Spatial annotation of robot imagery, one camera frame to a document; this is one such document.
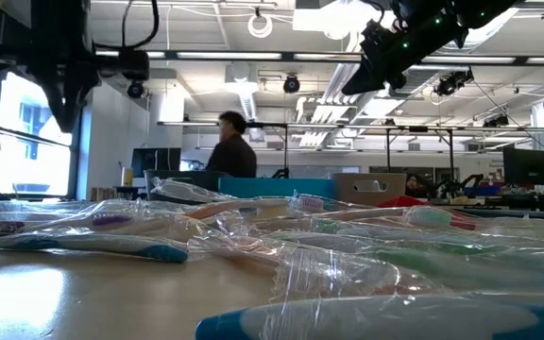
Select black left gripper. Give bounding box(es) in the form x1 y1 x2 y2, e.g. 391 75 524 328
30 51 101 134

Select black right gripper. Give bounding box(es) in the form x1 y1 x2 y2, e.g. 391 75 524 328
341 2 469 96

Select long ceiling light strip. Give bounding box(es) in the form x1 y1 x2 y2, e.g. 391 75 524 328
420 55 517 64
94 50 166 60
176 51 282 60
293 53 363 61

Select large bright window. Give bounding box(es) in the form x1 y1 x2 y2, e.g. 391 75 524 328
0 70 77 198

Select wooden blocks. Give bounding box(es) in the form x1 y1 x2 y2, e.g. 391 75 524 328
90 186 134 202

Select black computer monitor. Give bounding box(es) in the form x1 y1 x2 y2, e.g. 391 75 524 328
131 147 182 179
502 147 544 186

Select person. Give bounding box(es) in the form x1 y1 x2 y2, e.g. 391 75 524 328
404 173 423 197
204 110 258 179

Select pale plastic bin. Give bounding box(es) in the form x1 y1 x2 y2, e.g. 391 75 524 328
331 172 408 207

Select purple white wrapped toothbrush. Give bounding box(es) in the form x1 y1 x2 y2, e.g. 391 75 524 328
25 197 202 240

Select red cloth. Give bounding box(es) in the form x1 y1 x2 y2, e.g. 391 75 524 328
378 195 428 209

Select pink white wrapped toothbrush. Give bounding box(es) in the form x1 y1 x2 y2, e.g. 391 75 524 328
288 191 349 214

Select blue white wrapped toothbrush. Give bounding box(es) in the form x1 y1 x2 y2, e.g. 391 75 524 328
195 292 544 340
0 230 191 264

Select teal plastic bin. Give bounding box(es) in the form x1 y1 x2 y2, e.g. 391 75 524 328
217 177 335 200

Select blue storage crates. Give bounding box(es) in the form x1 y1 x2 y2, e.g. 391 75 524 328
460 184 502 197

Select dark grey plastic bin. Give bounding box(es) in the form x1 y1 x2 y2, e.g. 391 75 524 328
143 168 221 205

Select orange toothbrush yellow bristles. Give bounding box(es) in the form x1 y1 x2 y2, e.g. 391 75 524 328
187 196 301 222

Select black desk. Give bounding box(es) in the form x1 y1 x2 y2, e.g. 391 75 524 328
486 192 544 213

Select black metal rig frame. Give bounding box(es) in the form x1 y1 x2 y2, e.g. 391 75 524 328
384 125 455 180
217 121 290 179

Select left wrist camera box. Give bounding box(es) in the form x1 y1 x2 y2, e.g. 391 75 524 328
94 46 151 82

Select white coiled cable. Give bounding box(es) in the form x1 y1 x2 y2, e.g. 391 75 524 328
246 12 274 39

